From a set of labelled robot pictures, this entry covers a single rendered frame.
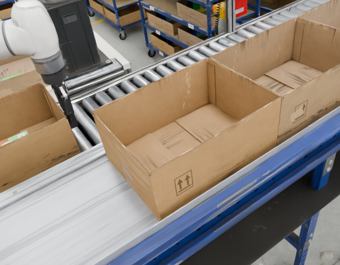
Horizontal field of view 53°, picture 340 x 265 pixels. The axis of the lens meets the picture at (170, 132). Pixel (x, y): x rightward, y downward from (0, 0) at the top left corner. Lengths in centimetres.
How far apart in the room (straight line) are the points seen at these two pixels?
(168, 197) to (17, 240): 38
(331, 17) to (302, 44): 21
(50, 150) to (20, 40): 36
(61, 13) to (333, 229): 165
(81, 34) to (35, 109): 46
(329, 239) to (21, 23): 161
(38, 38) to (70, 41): 65
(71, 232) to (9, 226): 17
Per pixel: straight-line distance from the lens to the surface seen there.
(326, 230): 194
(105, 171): 98
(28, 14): 105
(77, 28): 170
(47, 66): 111
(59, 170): 103
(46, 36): 107
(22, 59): 206
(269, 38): 124
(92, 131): 135
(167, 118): 106
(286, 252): 183
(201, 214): 80
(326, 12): 145
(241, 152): 88
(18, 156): 119
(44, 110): 146
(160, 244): 77
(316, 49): 130
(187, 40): 275
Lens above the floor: 156
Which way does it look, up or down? 40 degrees down
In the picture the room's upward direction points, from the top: 9 degrees counter-clockwise
